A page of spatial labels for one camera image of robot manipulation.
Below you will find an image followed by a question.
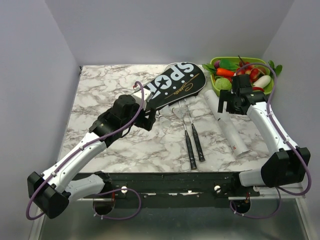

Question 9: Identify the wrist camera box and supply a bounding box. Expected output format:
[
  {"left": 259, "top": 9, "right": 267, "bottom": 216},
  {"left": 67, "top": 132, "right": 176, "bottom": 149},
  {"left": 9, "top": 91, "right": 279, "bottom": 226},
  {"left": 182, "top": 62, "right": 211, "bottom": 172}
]
[
  {"left": 131, "top": 88, "right": 153, "bottom": 104},
  {"left": 232, "top": 74, "right": 253, "bottom": 96}
]

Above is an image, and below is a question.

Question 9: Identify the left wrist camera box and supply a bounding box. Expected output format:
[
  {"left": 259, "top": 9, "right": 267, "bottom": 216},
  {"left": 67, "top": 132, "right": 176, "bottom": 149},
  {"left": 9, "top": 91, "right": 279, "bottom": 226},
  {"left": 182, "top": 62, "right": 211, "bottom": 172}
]
[{"left": 131, "top": 88, "right": 153, "bottom": 104}]

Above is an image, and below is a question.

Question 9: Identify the purple toy onion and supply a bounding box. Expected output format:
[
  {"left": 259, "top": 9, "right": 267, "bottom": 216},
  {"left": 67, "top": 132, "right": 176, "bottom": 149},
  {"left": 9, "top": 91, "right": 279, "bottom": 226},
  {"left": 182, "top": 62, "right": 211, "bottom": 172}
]
[{"left": 213, "top": 60, "right": 221, "bottom": 69}]

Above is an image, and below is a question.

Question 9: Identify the white toy radish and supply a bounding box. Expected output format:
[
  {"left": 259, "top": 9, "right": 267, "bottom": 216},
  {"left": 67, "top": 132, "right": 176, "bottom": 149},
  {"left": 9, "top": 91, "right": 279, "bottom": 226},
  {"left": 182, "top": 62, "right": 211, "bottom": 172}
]
[{"left": 252, "top": 75, "right": 271, "bottom": 89}]

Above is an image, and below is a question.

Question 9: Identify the right badminton racket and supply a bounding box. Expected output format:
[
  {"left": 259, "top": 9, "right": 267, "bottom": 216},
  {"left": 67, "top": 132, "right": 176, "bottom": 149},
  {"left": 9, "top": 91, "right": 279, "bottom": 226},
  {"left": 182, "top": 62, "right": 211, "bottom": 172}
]
[{"left": 184, "top": 99, "right": 206, "bottom": 162}]

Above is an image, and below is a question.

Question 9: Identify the red toy cherry bunch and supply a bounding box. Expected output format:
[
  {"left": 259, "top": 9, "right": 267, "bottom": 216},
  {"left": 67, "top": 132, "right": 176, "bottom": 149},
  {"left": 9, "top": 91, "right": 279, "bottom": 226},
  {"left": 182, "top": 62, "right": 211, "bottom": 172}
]
[{"left": 235, "top": 61, "right": 260, "bottom": 84}]

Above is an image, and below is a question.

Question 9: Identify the green toy leaf outside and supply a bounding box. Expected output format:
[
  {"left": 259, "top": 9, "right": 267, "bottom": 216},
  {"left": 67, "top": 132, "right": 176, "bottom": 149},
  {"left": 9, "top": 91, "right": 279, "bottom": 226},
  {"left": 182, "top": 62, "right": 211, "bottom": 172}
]
[{"left": 268, "top": 60, "right": 283, "bottom": 77}]

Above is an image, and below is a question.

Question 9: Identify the black sport racket bag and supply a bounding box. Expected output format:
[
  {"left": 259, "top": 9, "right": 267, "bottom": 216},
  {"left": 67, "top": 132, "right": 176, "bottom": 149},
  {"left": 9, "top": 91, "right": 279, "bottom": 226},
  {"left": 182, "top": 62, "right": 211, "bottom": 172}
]
[{"left": 143, "top": 62, "right": 207, "bottom": 113}]

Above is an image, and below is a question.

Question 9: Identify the green toy cabbage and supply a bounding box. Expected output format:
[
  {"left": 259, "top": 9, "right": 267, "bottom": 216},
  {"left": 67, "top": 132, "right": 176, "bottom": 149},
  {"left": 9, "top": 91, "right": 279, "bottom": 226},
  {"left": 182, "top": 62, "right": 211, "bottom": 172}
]
[{"left": 215, "top": 77, "right": 232, "bottom": 91}]

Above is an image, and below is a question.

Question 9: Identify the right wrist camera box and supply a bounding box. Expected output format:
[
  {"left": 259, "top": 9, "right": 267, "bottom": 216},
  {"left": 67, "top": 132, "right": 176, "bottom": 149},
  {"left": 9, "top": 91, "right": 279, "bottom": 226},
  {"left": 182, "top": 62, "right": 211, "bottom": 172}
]
[{"left": 232, "top": 74, "right": 253, "bottom": 96}]

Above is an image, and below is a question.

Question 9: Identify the white shuttlecock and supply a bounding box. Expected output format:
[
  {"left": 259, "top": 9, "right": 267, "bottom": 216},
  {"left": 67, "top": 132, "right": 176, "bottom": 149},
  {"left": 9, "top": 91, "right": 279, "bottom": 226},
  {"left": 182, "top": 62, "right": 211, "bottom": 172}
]
[
  {"left": 171, "top": 107, "right": 185, "bottom": 119},
  {"left": 158, "top": 114, "right": 171, "bottom": 128}
]

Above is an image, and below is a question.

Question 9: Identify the green plastic basket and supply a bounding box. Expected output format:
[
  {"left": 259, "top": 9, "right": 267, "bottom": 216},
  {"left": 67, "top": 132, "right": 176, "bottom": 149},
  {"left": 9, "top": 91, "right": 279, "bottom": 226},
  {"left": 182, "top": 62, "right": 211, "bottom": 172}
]
[{"left": 203, "top": 56, "right": 274, "bottom": 96}]

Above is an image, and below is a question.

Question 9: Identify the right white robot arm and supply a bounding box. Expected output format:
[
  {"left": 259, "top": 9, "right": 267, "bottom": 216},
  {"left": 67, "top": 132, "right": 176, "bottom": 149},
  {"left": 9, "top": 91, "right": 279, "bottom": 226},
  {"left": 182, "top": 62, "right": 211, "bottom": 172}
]
[{"left": 217, "top": 74, "right": 311, "bottom": 196}]

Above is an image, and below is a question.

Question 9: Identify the white shuttlecock tube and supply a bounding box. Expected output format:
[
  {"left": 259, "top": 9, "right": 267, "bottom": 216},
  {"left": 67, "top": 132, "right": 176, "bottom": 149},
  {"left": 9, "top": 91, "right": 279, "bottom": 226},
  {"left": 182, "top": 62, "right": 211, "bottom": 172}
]
[{"left": 203, "top": 89, "right": 249, "bottom": 157}]

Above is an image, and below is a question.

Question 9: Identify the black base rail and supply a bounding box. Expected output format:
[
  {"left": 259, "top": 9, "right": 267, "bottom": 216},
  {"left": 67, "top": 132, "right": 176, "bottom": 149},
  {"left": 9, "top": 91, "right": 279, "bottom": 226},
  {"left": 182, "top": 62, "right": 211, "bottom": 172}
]
[{"left": 74, "top": 171, "right": 261, "bottom": 208}]

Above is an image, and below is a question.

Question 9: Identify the red toy chili pepper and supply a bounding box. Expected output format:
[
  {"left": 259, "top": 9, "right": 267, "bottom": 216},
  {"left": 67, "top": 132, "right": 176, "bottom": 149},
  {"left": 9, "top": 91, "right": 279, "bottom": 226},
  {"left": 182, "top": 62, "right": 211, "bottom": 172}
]
[{"left": 252, "top": 86, "right": 265, "bottom": 92}]

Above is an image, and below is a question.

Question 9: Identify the orange toy carrot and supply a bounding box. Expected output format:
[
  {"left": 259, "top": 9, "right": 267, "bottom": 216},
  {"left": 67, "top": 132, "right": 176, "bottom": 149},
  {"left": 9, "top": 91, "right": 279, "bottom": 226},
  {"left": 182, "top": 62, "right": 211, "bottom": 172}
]
[{"left": 215, "top": 67, "right": 235, "bottom": 78}]

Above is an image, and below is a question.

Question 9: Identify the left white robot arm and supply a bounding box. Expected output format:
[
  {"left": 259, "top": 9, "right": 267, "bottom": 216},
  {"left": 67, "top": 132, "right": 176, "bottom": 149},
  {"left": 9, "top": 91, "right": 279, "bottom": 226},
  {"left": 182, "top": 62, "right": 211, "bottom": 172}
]
[{"left": 26, "top": 92, "right": 155, "bottom": 220}]

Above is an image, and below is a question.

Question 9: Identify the badminton racket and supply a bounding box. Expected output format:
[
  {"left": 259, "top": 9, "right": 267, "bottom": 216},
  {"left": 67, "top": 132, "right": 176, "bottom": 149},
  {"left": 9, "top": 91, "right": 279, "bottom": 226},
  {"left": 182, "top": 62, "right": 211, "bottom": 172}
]
[
  {"left": 178, "top": 101, "right": 197, "bottom": 170},
  {"left": 184, "top": 99, "right": 206, "bottom": 162}
]

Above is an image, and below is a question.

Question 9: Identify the left badminton racket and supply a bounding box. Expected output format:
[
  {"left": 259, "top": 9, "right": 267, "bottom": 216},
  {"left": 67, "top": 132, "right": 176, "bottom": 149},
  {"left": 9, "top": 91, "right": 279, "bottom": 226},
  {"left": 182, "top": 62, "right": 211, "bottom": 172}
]
[{"left": 178, "top": 101, "right": 197, "bottom": 170}]

